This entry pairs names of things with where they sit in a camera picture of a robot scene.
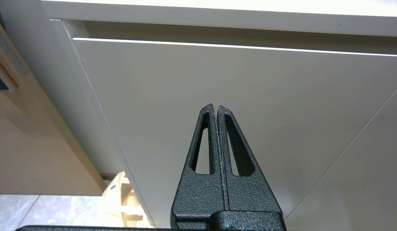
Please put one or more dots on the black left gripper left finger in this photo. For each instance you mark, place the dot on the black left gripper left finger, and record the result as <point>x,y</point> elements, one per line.
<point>198,195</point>

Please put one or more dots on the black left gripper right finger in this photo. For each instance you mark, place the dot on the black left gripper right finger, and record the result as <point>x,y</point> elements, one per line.
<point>250,195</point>

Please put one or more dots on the brown wooden panel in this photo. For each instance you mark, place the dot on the brown wooden panel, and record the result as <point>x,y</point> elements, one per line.
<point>41,144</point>

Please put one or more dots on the pale wooden stool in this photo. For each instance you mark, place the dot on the pale wooden stool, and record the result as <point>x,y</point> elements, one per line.
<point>116,192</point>

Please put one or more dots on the white cabinet door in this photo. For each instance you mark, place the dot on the white cabinet door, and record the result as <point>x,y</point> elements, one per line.
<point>362,179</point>
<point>217,80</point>

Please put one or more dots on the white cabinet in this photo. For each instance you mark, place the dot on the white cabinet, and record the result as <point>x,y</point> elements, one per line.
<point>217,17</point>

